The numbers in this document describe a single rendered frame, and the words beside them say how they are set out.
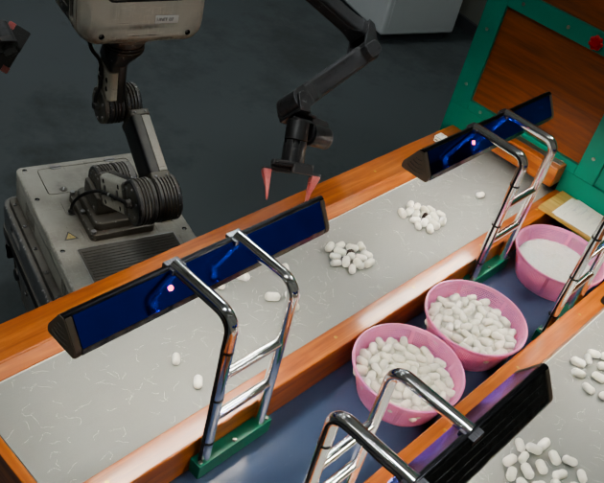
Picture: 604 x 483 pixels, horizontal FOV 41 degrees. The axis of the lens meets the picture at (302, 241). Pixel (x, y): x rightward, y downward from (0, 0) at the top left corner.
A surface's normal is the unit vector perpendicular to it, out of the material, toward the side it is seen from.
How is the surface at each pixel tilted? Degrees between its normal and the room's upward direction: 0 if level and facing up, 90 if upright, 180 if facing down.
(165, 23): 90
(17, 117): 0
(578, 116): 90
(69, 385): 0
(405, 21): 90
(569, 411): 0
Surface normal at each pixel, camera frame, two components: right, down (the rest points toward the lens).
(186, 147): 0.20, -0.76
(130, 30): 0.49, 0.63
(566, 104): -0.69, 0.34
